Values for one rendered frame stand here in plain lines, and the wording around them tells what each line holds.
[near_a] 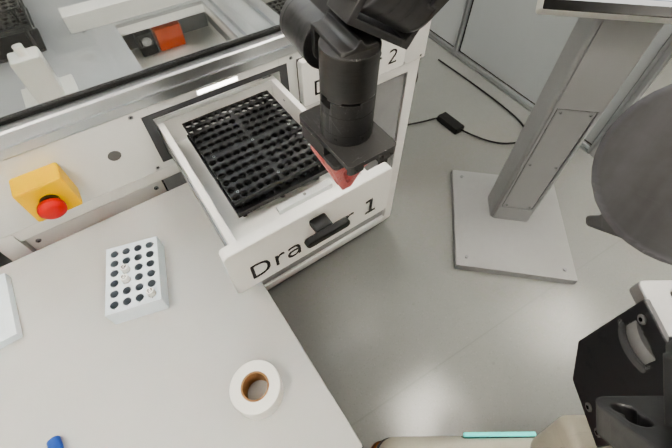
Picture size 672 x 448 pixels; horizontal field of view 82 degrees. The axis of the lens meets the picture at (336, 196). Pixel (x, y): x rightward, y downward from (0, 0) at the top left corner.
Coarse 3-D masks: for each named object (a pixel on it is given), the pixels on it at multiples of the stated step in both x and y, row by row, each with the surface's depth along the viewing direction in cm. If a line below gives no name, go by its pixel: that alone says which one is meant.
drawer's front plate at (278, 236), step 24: (384, 168) 60; (336, 192) 58; (360, 192) 60; (384, 192) 65; (288, 216) 55; (312, 216) 57; (336, 216) 61; (360, 216) 66; (240, 240) 52; (264, 240) 53; (288, 240) 57; (240, 264) 54; (264, 264) 58; (288, 264) 62; (240, 288) 58
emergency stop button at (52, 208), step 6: (54, 198) 62; (42, 204) 60; (48, 204) 61; (54, 204) 61; (60, 204) 62; (66, 204) 63; (42, 210) 61; (48, 210) 61; (54, 210) 62; (60, 210) 62; (66, 210) 63; (42, 216) 61; (48, 216) 62; (54, 216) 62; (60, 216) 63
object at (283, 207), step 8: (320, 184) 69; (328, 184) 69; (304, 192) 68; (312, 192) 68; (320, 192) 69; (288, 200) 67; (296, 200) 67; (304, 200) 68; (280, 208) 66; (288, 208) 66
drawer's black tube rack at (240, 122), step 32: (256, 96) 76; (192, 128) 70; (224, 128) 70; (256, 128) 70; (288, 128) 71; (224, 160) 65; (256, 160) 65; (288, 160) 66; (224, 192) 65; (288, 192) 66
